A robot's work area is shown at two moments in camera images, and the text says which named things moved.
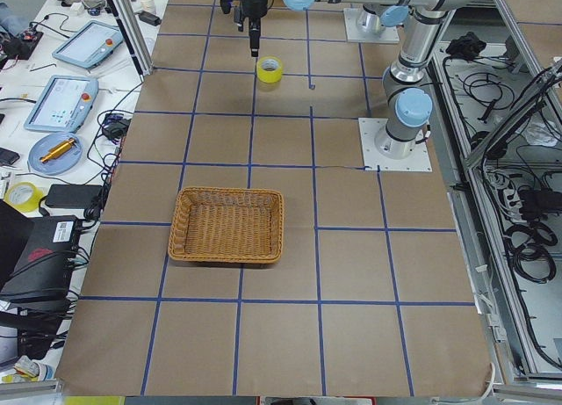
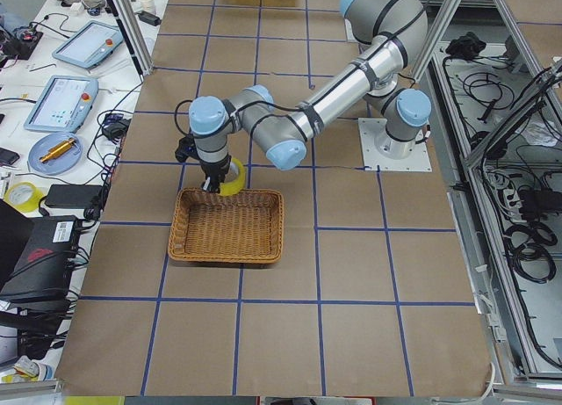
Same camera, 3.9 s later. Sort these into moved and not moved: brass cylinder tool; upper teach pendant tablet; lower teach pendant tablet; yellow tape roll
Moved: yellow tape roll
Not moved: upper teach pendant tablet; lower teach pendant tablet; brass cylinder tool
